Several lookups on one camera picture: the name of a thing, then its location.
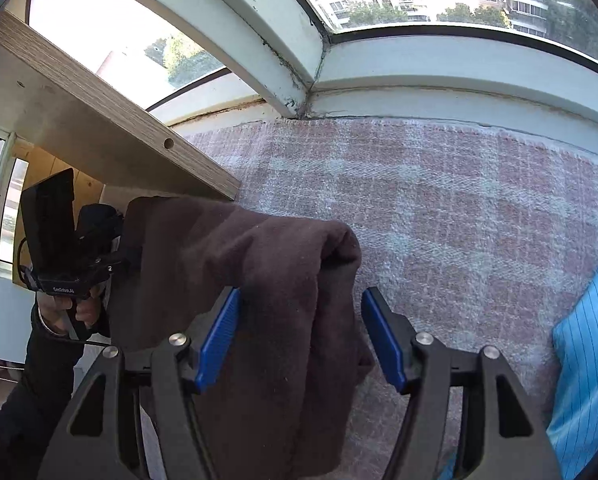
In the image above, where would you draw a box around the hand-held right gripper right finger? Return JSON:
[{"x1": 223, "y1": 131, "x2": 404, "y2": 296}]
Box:
[{"x1": 361, "y1": 287, "x2": 562, "y2": 480}]

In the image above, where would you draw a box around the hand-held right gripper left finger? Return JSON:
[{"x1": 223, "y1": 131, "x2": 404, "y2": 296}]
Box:
[{"x1": 38, "y1": 286, "x2": 242, "y2": 480}]

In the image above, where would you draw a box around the brown sweater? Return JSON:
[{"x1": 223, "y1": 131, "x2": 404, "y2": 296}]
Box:
[{"x1": 106, "y1": 195, "x2": 375, "y2": 480}]

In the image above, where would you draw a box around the person's left forearm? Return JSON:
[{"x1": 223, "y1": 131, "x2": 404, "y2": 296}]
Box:
[{"x1": 0, "y1": 317, "x2": 87, "y2": 480}]

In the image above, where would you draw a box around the person's left hand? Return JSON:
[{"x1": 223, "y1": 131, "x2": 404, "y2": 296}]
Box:
[{"x1": 35, "y1": 285, "x2": 104, "y2": 336}]

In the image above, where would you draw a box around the wooden side panel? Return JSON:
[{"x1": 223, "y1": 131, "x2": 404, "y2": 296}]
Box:
[{"x1": 0, "y1": 10, "x2": 241, "y2": 201}]

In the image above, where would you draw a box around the pink plaid blanket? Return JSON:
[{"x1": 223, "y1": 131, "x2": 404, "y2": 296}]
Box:
[{"x1": 181, "y1": 117, "x2": 598, "y2": 480}]

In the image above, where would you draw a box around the light blue garment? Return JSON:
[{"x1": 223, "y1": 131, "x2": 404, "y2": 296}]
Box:
[{"x1": 439, "y1": 240, "x2": 598, "y2": 480}]

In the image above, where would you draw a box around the white window frame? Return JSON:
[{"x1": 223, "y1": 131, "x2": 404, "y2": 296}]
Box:
[{"x1": 54, "y1": 0, "x2": 598, "y2": 156}]

